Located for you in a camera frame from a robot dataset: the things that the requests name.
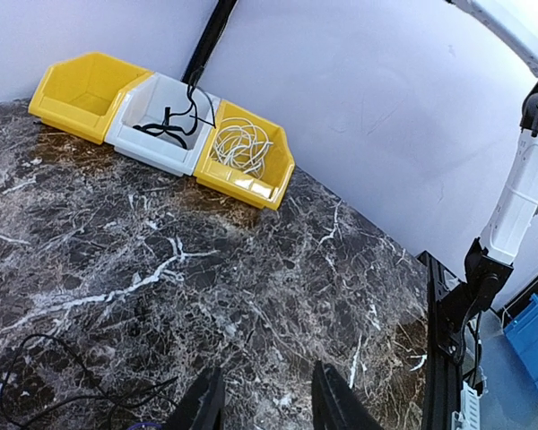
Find near yellow plastic bin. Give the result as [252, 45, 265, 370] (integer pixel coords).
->
[194, 100, 295, 211]

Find black cable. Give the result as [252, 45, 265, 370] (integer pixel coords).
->
[132, 66, 219, 151]

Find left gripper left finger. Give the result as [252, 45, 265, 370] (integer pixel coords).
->
[163, 367, 225, 430]

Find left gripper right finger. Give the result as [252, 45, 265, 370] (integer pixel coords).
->
[311, 360, 382, 430]

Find yellow plastic bin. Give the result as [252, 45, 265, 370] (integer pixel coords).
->
[29, 52, 153, 144]
[194, 100, 295, 211]

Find black front rail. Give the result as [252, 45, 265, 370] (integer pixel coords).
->
[418, 251, 469, 430]

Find white slotted cable duct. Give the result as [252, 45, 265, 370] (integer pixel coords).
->
[450, 382, 481, 430]

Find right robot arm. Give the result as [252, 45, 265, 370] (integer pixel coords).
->
[442, 1, 538, 316]

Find white cable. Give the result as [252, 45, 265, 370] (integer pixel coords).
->
[211, 116, 273, 176]

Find right black frame post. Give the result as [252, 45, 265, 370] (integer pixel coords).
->
[181, 0, 238, 83]

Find far yellow plastic bin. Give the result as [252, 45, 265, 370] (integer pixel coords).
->
[29, 52, 153, 144]

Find white plastic bin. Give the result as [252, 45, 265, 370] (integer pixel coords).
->
[104, 73, 221, 176]

